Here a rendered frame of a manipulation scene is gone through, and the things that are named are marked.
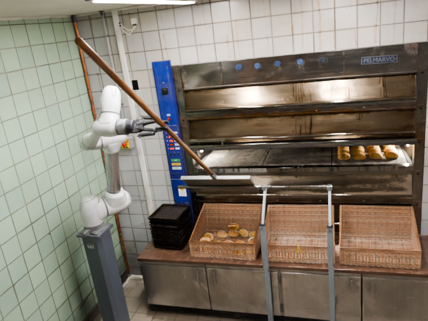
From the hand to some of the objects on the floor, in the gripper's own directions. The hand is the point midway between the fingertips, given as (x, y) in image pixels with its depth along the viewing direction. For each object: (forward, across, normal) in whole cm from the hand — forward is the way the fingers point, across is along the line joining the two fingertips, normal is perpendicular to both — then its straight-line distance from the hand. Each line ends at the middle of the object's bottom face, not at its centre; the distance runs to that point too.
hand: (162, 125), depth 221 cm
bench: (+47, +90, -194) cm, 220 cm away
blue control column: (-46, +16, -292) cm, 296 cm away
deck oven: (+52, +15, -291) cm, 296 cm away
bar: (+30, +103, -178) cm, 208 cm away
